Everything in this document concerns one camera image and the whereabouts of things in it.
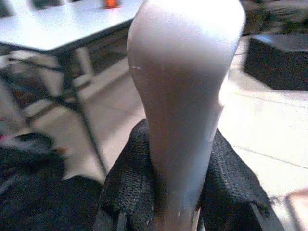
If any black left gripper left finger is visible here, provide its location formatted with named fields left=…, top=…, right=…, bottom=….
left=92, top=118, right=162, bottom=231

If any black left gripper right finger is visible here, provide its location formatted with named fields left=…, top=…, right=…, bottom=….
left=196, top=129, right=287, bottom=231

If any dark floor rug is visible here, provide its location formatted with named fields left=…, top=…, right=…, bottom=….
left=0, top=132, right=104, bottom=231

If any dark wicker ottoman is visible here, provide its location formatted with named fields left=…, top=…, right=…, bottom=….
left=243, top=33, right=308, bottom=91

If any white folding table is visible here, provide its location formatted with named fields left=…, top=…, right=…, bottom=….
left=0, top=0, right=145, bottom=183

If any orange object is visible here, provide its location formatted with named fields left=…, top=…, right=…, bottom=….
left=102, top=0, right=119, bottom=9

